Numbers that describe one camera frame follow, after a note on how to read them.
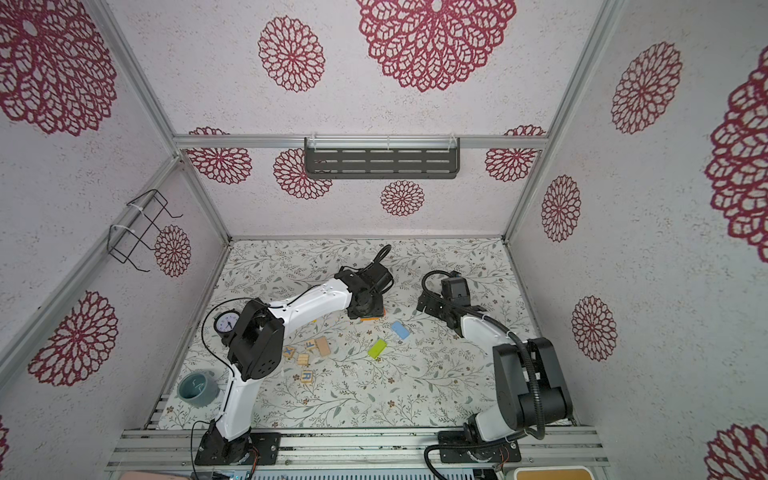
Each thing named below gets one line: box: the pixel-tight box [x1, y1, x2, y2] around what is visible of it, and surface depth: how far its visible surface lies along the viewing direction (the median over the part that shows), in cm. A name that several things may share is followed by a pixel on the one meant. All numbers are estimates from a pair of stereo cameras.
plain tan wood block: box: [314, 337, 331, 357], surface depth 94 cm
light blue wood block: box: [392, 321, 410, 340], surface depth 97 cm
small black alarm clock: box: [213, 310, 240, 345], surface depth 94 cm
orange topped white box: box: [513, 466, 595, 480], surface depth 68 cm
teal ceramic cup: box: [177, 371, 220, 407], surface depth 80 cm
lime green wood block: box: [368, 339, 387, 359], surface depth 93 cm
